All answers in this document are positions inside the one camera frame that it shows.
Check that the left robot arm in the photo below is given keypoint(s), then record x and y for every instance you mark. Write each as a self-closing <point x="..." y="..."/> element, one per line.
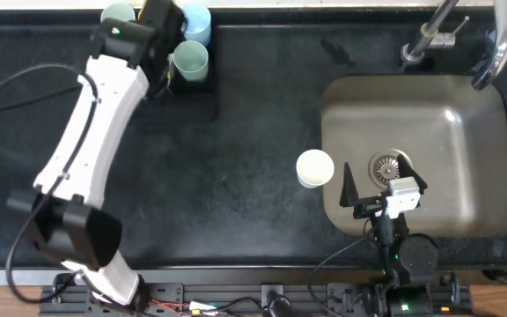
<point x="99" y="114"/>

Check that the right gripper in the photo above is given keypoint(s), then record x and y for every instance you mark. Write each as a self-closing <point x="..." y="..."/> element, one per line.
<point x="368" y="207"/>

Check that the blue cup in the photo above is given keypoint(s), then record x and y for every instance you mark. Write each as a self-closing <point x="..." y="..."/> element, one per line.
<point x="198" y="24"/>

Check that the black tray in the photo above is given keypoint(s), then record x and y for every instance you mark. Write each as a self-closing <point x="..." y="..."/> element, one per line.
<point x="192" y="101"/>

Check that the steel tap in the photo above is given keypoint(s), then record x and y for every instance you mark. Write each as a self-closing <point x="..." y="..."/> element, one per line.
<point x="427" y="31"/>

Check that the green cup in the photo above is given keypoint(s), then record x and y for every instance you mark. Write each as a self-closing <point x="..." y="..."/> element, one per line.
<point x="190" y="61"/>
<point x="117" y="12"/>

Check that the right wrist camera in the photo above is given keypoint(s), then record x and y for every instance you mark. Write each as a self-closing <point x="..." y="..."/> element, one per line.
<point x="403" y="196"/>

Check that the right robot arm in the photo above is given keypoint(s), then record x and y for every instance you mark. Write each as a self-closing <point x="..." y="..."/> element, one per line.
<point x="418" y="257"/>

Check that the steel sink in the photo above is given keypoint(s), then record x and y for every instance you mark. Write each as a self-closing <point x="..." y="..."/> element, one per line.
<point x="447" y="145"/>

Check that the white cup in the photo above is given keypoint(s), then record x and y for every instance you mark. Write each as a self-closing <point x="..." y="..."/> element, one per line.
<point x="314" y="167"/>

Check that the mounting rail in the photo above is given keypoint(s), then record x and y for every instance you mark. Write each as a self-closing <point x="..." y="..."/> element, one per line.
<point x="236" y="292"/>

